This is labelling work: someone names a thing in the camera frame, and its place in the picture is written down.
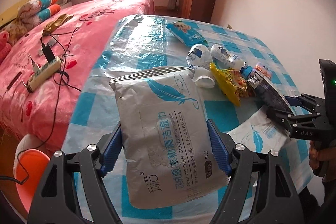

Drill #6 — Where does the grey cleaning wipes pack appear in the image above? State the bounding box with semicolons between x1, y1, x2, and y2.
110;66;228;209

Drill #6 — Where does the blue cartoon dog wipes pack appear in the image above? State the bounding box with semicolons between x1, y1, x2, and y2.
166;20;208;47

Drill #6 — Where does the dark snack wrapper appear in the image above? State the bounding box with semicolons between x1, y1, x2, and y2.
247;72;293;114

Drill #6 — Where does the orange plastic trash bucket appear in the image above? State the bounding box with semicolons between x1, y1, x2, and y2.
15;149;50;212

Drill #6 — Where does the person right hand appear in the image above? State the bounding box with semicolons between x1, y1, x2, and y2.
309;141;336;182

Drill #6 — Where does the white feather tissue pack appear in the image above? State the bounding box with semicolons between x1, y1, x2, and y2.
228;106;291;154

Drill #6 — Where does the blue checkered tablecloth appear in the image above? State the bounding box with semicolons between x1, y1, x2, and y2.
61;13;314;224

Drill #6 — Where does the yellow snack wrapper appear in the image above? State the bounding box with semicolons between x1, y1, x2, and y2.
210;62;255;107

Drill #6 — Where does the white crushed bottle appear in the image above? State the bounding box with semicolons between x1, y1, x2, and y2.
210;44;245;71

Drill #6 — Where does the crumpled white plastic bag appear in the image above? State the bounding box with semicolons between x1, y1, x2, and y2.
186;44;213;70

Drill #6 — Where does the pink floral bed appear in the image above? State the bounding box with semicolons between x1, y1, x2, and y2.
1;0;155;151

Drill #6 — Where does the white power strip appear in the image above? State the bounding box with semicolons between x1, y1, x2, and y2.
26;56;62;93

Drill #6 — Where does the black power adapter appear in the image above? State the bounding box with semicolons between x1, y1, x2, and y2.
42;42;55;63

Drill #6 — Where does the black phone on bed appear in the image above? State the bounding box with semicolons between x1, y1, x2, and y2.
6;71;22;91

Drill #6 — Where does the olive cloth on bed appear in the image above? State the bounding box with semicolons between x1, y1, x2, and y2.
42;14;73;36

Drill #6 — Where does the pink love you blanket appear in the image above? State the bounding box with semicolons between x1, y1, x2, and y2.
0;31;12;64

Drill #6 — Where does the rolled floral quilt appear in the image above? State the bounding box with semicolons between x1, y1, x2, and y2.
18;0;61;30

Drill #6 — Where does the yellow headboard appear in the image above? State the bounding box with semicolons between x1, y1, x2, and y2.
0;0;30;28

